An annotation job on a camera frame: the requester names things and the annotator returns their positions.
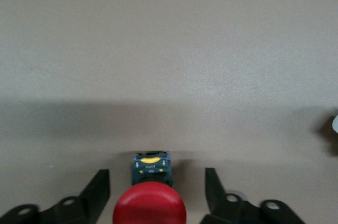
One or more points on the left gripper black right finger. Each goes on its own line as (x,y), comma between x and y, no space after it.
(217,195)

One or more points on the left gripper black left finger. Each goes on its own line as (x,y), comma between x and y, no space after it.
(92,195)

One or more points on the red mushroom push button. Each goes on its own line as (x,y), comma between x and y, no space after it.
(149,205)

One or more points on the metal valve with white caps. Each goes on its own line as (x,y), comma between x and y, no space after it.
(335,124)

